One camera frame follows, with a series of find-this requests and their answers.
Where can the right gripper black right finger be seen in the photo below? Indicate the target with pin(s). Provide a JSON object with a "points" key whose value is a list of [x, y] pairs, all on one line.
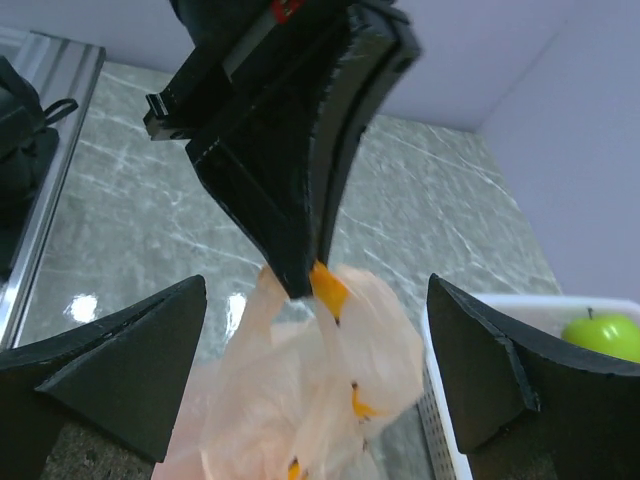
{"points": [[540, 390]]}

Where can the translucent orange plastic bag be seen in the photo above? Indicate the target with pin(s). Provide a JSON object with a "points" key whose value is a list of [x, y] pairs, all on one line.
{"points": [[301, 400]]}

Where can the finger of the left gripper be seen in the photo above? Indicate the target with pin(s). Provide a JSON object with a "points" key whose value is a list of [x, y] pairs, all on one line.
{"points": [[271, 169]]}

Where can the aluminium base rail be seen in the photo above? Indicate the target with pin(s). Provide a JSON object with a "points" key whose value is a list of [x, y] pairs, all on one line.
{"points": [[46, 86]]}

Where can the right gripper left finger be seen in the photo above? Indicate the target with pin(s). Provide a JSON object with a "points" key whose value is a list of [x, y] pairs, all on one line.
{"points": [[100, 401]]}

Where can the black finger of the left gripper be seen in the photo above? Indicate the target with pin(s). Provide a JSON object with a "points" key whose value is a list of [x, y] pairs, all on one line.
{"points": [[401, 50]]}

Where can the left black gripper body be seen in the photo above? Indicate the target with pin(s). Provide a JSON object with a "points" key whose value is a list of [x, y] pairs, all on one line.
{"points": [[241, 50]]}

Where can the white plastic fruit tray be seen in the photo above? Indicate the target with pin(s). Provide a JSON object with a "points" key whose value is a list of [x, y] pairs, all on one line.
{"points": [[500, 350]]}

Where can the fake green apple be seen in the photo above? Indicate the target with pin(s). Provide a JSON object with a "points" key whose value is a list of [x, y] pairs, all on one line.
{"points": [[611, 334]]}

